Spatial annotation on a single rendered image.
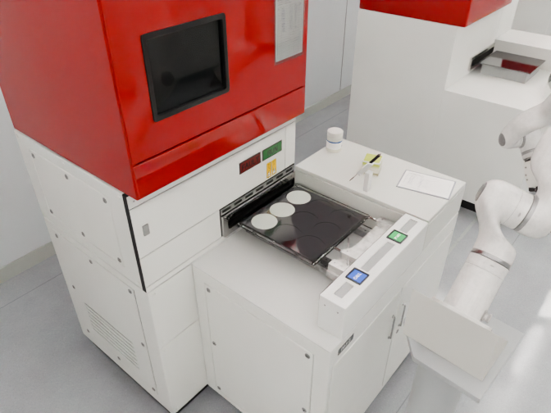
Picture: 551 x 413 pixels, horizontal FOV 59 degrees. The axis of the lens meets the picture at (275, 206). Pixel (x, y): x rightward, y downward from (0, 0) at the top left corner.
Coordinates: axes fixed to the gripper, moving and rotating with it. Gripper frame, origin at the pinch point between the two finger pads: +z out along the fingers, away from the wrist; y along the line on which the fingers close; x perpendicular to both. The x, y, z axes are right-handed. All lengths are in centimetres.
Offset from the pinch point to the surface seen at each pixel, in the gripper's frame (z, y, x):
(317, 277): 14, 51, 72
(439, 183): -15.0, 31.9, 15.8
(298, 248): 3, 53, 76
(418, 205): -6.6, 31.5, 32.4
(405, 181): -19, 40, 26
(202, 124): -38, 41, 114
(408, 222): 0, 31, 42
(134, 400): 53, 153, 108
